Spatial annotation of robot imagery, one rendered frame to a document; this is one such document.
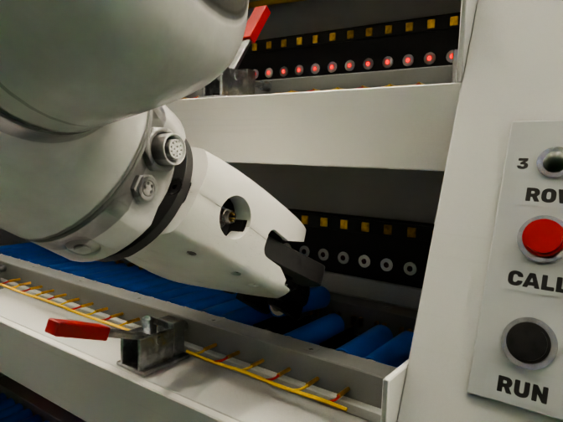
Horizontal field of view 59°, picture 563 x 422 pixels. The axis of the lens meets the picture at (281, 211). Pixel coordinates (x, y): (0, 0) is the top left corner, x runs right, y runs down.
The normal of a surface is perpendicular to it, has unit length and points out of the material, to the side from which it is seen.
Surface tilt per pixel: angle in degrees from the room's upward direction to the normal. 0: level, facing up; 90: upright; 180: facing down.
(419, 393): 90
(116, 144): 93
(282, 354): 111
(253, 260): 95
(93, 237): 138
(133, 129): 81
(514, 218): 90
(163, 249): 164
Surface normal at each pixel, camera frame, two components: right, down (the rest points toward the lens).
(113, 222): 0.44, 0.64
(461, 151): -0.53, -0.30
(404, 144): -0.58, 0.07
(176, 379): 0.04, -0.99
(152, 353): 0.81, 0.09
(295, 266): 0.61, -0.13
